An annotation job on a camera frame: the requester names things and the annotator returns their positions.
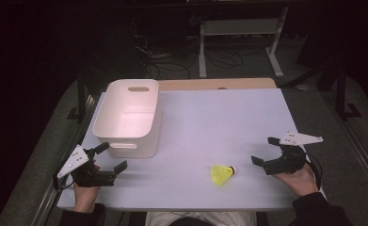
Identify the yellow shuttlecock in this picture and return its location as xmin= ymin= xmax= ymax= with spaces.
xmin=210 ymin=165 xmax=238 ymax=187

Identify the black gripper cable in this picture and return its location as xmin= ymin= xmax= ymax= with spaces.
xmin=53 ymin=159 xmax=76 ymax=192
xmin=303 ymin=152 xmax=324 ymax=190

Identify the black metal stand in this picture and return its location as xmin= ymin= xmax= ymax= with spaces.
xmin=67 ymin=70 xmax=89 ymax=124
xmin=334 ymin=60 xmax=363 ymax=122

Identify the white metal table frame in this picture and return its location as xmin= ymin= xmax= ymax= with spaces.
xmin=198 ymin=6 xmax=290 ymax=79

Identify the person's right hand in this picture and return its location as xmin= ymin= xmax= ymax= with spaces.
xmin=272 ymin=163 xmax=319 ymax=198

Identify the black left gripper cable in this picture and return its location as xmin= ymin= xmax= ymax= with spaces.
xmin=53 ymin=159 xmax=76 ymax=192

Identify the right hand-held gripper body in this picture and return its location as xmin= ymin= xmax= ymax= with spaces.
xmin=263 ymin=131 xmax=324 ymax=176

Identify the tangle of floor cables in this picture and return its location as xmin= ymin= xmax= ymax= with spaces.
xmin=134 ymin=31 xmax=267 ymax=80

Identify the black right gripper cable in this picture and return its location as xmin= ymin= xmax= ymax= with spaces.
xmin=303 ymin=152 xmax=324 ymax=190

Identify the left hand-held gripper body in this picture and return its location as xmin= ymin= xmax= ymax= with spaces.
xmin=56 ymin=144 xmax=117 ymax=188

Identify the white plastic storage bin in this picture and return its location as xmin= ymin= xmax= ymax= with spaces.
xmin=92 ymin=78 xmax=163 ymax=159

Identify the person's left hand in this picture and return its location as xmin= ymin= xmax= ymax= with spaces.
xmin=72 ymin=164 xmax=101 ymax=215

